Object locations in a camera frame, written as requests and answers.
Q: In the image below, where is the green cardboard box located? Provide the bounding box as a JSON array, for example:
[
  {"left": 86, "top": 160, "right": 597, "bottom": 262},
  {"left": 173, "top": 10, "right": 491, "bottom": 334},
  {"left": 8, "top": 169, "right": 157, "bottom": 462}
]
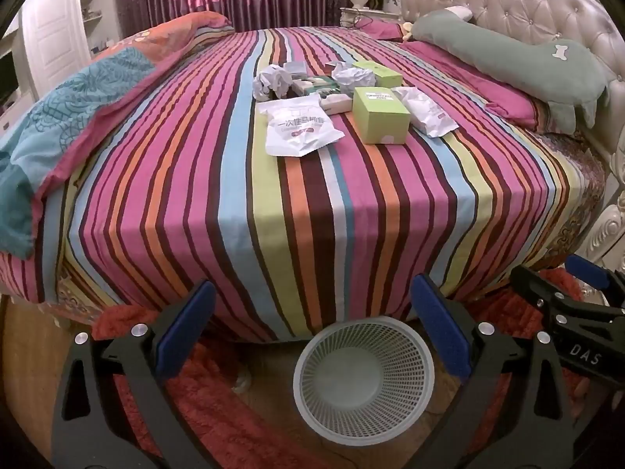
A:
[
  {"left": 352, "top": 60, "right": 404, "bottom": 90},
  {"left": 352, "top": 86, "right": 411, "bottom": 145}
]

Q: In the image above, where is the red shaggy rug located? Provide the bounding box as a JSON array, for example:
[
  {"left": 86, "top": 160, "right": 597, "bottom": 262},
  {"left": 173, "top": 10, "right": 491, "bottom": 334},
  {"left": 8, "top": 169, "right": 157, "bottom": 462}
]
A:
[{"left": 63, "top": 274, "right": 625, "bottom": 469}]

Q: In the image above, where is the white bookshelf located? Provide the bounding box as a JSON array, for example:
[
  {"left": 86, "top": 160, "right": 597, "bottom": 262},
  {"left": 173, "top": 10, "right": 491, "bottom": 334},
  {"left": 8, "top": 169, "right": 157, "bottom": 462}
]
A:
[{"left": 73, "top": 0, "right": 123, "bottom": 54}]

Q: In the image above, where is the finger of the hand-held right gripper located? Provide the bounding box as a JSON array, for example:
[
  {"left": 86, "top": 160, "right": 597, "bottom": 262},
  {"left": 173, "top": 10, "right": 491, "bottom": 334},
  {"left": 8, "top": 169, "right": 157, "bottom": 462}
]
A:
[
  {"left": 510, "top": 265, "right": 570, "bottom": 316},
  {"left": 566, "top": 254, "right": 625, "bottom": 310}
]

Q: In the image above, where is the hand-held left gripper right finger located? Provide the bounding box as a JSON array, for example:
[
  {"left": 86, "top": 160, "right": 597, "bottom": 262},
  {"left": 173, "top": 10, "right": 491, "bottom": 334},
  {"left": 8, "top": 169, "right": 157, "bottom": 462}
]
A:
[{"left": 410, "top": 274, "right": 591, "bottom": 469}]

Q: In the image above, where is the striped bedsheet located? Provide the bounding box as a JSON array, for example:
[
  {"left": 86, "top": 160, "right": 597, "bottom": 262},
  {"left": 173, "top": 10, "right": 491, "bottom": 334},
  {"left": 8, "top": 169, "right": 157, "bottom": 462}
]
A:
[{"left": 0, "top": 24, "right": 609, "bottom": 343}]

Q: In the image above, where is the cream nightstand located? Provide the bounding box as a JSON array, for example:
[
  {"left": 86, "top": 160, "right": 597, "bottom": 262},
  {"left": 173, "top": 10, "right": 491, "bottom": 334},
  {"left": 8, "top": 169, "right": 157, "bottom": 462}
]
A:
[{"left": 339, "top": 7, "right": 401, "bottom": 27}]

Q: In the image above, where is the dark screen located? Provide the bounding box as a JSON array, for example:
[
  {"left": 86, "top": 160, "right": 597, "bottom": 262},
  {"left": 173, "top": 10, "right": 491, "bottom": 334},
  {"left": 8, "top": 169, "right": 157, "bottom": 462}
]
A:
[{"left": 0, "top": 51, "right": 18, "bottom": 106}]

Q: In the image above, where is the cream carved bed frame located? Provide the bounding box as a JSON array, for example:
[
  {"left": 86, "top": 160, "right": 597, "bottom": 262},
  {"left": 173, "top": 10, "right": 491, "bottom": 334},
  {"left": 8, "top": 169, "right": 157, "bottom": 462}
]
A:
[{"left": 576, "top": 151, "right": 625, "bottom": 304}]

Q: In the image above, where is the long green pillow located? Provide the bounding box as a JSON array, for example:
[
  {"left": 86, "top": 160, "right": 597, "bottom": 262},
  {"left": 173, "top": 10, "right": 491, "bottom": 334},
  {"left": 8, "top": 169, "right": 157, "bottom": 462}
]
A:
[{"left": 407, "top": 7, "right": 611, "bottom": 135}]

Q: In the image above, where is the pink pillow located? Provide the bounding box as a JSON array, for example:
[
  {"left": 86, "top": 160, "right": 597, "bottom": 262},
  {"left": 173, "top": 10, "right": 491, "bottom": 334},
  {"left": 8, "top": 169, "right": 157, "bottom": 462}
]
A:
[
  {"left": 400, "top": 41, "right": 548, "bottom": 132},
  {"left": 359, "top": 20, "right": 412, "bottom": 42}
]

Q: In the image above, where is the white wardrobe door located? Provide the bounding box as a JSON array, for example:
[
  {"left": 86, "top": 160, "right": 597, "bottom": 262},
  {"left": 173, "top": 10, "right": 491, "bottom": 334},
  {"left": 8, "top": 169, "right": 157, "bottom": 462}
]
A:
[{"left": 20, "top": 0, "right": 93, "bottom": 98}]

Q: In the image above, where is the forest print tissue pack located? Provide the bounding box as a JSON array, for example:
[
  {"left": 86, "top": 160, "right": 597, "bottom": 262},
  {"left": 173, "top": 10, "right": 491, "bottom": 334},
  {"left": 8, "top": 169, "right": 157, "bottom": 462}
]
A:
[{"left": 319, "top": 95, "right": 353, "bottom": 115}]

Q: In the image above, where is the white mesh basket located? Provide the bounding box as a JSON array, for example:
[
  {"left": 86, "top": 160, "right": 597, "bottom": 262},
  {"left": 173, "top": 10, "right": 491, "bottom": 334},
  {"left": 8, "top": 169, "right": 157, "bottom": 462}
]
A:
[{"left": 293, "top": 317, "right": 436, "bottom": 446}]

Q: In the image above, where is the white paper ball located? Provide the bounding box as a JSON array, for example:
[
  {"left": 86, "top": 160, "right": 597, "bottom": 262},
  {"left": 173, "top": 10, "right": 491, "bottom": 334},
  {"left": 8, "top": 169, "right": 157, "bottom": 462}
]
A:
[
  {"left": 332, "top": 66, "right": 377, "bottom": 95},
  {"left": 253, "top": 64, "right": 294, "bottom": 101}
]

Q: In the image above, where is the white plastic packet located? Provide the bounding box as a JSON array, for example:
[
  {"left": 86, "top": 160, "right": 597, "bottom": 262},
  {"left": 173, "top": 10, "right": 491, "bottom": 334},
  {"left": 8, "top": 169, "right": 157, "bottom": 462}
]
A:
[
  {"left": 392, "top": 86, "right": 460, "bottom": 138},
  {"left": 256, "top": 97, "right": 346, "bottom": 158}
]

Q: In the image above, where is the teal and orange quilt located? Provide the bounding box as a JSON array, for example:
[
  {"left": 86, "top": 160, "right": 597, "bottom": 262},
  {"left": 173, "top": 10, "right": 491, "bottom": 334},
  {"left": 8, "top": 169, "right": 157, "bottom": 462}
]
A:
[{"left": 0, "top": 10, "right": 235, "bottom": 260}]

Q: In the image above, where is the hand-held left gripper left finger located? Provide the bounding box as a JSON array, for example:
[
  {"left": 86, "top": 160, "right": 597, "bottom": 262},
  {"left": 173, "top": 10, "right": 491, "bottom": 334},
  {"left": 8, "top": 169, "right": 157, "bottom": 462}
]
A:
[{"left": 51, "top": 281, "right": 218, "bottom": 469}]

